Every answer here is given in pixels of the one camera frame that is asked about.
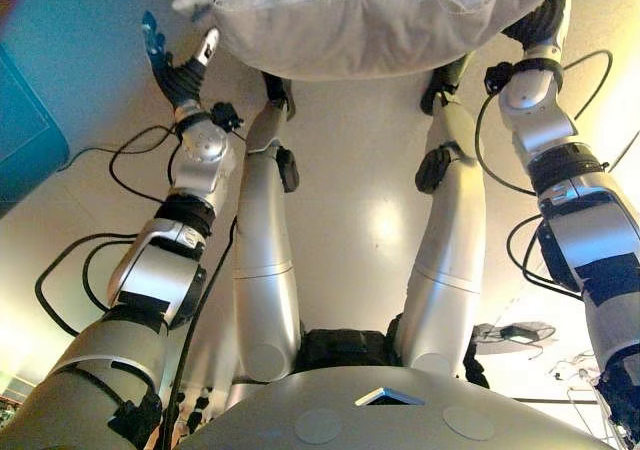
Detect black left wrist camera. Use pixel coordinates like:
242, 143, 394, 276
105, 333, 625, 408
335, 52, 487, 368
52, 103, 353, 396
210, 101, 245, 132

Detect grey mesh pouch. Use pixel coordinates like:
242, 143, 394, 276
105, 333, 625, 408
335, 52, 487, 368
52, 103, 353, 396
472, 321, 559, 356

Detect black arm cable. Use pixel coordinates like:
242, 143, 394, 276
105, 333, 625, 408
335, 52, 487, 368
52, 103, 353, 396
33, 232, 139, 339
506, 213, 586, 301

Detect black left upper arm cable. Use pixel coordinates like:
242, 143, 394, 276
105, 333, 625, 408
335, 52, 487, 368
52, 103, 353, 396
33, 232, 139, 339

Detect white fringed cushion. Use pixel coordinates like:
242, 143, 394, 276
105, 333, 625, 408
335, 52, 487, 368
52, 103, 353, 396
172, 0, 551, 82

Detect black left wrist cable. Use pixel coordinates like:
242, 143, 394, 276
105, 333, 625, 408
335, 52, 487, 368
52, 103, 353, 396
108, 123, 184, 206

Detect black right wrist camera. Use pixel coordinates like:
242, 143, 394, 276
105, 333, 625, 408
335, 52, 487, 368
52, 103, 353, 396
483, 61, 512, 94

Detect tangled white wires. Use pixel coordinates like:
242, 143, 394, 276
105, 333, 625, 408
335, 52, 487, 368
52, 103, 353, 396
548, 350, 604, 407

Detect black power adapter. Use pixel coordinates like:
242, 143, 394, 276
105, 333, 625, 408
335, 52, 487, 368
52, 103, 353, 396
499, 324, 540, 344

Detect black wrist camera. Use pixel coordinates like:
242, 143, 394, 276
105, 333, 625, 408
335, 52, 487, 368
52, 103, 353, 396
483, 61, 512, 94
210, 101, 245, 132

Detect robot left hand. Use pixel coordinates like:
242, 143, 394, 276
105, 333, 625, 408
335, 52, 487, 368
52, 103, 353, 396
142, 11, 221, 115

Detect thin black floor cable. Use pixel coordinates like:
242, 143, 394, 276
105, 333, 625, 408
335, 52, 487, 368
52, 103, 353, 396
58, 143, 119, 171

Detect black right upper arm cable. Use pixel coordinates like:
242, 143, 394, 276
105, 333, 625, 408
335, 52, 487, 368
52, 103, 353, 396
506, 213, 586, 301

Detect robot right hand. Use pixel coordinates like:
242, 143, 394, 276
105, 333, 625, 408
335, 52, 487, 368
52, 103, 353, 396
502, 0, 572, 52

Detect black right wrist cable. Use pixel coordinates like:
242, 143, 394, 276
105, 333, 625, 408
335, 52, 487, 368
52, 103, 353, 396
473, 49, 615, 197

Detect silver robot torso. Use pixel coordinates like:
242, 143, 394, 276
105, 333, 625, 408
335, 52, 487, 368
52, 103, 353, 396
177, 327, 619, 450

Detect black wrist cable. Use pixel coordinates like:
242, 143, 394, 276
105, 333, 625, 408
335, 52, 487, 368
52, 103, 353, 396
108, 123, 184, 206
473, 49, 615, 197

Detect multicolour floor rug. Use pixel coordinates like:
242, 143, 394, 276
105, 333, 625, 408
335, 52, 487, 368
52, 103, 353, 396
0, 42, 71, 217

